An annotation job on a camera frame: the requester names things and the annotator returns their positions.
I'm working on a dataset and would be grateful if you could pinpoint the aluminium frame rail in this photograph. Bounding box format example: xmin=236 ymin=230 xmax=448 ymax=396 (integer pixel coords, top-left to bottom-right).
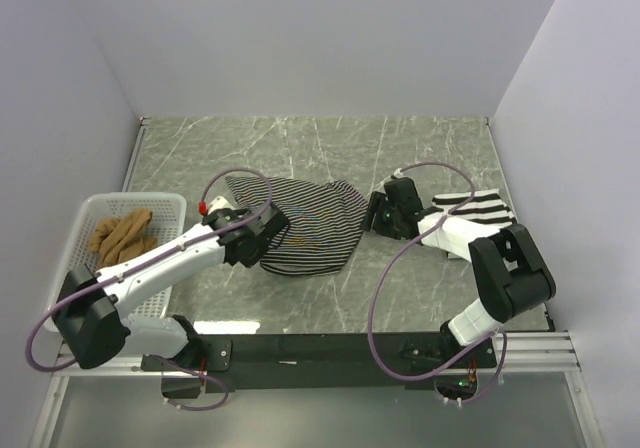
xmin=53 ymin=331 xmax=582 ymax=377

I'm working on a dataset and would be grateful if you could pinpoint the tan tank top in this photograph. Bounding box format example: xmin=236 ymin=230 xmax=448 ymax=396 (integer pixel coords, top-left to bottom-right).
xmin=88 ymin=208 xmax=158 ymax=268

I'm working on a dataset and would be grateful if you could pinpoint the wide-striped black white tank top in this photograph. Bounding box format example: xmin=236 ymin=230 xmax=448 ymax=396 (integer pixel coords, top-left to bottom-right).
xmin=430 ymin=186 xmax=519 ymax=262

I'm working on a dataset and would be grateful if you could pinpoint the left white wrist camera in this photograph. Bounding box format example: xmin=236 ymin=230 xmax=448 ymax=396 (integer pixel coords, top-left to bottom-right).
xmin=198 ymin=196 xmax=235 ymax=216

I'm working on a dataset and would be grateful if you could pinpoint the white plastic basket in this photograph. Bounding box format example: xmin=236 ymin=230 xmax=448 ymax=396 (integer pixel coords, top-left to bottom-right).
xmin=46 ymin=192 xmax=187 ymax=307

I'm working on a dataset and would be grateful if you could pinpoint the thin-striped black white tank top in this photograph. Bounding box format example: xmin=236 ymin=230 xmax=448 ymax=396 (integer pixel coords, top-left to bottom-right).
xmin=224 ymin=176 xmax=367 ymax=277

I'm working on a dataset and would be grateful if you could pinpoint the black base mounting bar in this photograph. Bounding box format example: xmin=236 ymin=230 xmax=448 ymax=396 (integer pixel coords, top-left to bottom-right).
xmin=140 ymin=332 xmax=499 ymax=402

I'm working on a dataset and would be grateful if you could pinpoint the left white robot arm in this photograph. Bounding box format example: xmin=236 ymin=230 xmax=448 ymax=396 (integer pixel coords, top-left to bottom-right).
xmin=53 ymin=205 xmax=289 ymax=370

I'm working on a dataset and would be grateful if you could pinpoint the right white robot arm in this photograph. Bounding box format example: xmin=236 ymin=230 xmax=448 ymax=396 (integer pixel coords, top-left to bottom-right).
xmin=362 ymin=178 xmax=556 ymax=367

